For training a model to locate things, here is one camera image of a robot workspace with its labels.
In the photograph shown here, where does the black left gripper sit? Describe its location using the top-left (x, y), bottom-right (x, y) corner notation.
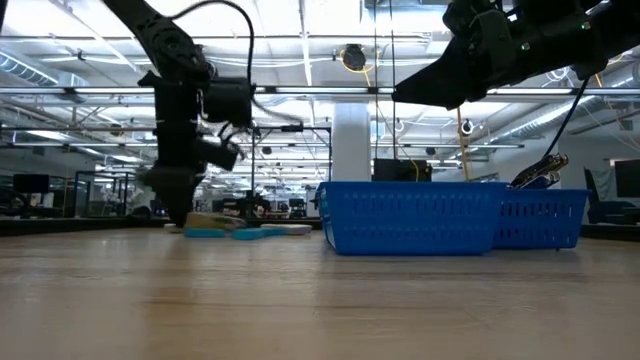
top-left (137, 119), bottom-right (207, 229)

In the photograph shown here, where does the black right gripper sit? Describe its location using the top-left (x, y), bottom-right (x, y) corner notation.
top-left (391, 18), bottom-right (609, 112)

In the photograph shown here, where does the black box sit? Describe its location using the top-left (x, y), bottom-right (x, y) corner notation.
top-left (371, 158), bottom-right (434, 183)

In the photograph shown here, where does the white building column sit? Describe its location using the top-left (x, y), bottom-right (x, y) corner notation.
top-left (331, 101), bottom-right (374, 184)

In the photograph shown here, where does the large blue plastic basket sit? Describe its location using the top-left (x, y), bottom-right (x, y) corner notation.
top-left (315, 180), bottom-right (510, 257)

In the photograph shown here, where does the small blue plastic basket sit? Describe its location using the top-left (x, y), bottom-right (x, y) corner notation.
top-left (492, 187), bottom-right (592, 251)

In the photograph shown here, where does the black monitor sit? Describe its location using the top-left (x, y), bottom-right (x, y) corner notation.
top-left (613, 158), bottom-right (640, 199)

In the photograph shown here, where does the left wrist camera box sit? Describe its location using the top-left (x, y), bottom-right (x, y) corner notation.
top-left (198, 137), bottom-right (241, 173)

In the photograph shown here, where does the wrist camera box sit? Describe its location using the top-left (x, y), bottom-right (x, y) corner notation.
top-left (443, 0), bottom-right (514, 37)
top-left (198, 137), bottom-right (241, 173)

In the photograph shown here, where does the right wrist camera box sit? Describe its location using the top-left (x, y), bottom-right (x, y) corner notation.
top-left (443, 0), bottom-right (514, 37)

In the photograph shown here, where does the ceiling cable reel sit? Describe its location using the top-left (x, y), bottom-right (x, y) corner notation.
top-left (341, 43), bottom-right (369, 72)

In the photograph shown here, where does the black aluminium table frame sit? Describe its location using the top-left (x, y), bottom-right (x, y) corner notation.
top-left (0, 215), bottom-right (640, 242)

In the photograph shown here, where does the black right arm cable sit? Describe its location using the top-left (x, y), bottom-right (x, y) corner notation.
top-left (542, 74), bottom-right (592, 161)

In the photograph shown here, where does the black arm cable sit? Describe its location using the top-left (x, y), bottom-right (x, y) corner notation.
top-left (169, 0), bottom-right (304, 127)
top-left (542, 74), bottom-right (592, 161)

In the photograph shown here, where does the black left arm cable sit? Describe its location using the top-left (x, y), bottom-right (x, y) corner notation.
top-left (169, 0), bottom-right (304, 127)

